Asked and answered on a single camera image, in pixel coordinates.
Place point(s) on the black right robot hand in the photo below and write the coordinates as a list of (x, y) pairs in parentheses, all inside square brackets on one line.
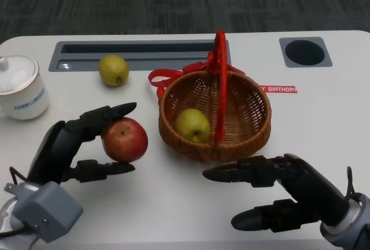
[(312, 186)]

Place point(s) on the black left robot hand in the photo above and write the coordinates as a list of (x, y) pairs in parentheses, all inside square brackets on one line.
[(55, 152)]

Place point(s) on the red apple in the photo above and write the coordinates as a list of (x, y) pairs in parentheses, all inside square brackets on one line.
[(125, 140)]

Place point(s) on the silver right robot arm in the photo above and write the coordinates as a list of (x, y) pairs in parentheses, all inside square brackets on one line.
[(349, 232)]

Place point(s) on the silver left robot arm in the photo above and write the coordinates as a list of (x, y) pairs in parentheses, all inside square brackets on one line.
[(8, 224)]

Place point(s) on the white lidded ceramic mug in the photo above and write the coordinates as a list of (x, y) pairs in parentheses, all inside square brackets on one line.
[(23, 94)]

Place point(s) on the grey table tray slot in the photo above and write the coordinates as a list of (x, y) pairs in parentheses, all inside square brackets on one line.
[(86, 61)]

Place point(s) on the yellow-green pear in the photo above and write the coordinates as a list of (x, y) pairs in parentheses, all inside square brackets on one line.
[(112, 69), (192, 124)]

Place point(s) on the grey table cup holder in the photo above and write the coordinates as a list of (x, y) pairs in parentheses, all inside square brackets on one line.
[(283, 62)]

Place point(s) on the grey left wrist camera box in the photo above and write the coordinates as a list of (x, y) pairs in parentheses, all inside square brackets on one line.
[(49, 209)]

